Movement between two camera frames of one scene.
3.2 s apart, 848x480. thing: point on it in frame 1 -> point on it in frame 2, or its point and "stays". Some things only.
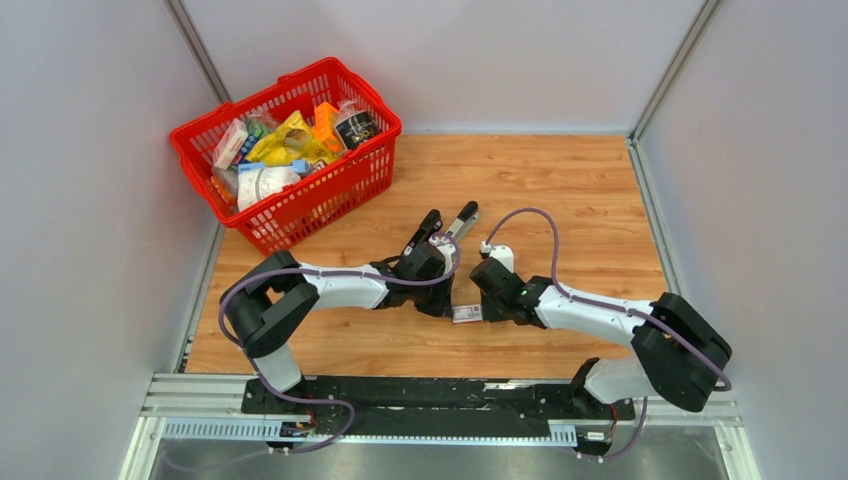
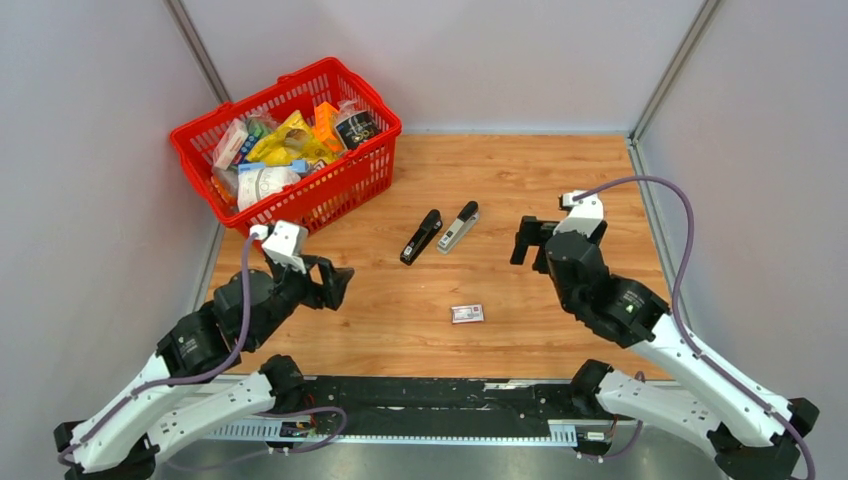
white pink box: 230,144 stays
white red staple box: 468,313 stays
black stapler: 431,225 stays
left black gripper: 443,307 -> 336,281
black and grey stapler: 465,221 stays
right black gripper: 490,315 -> 532,233
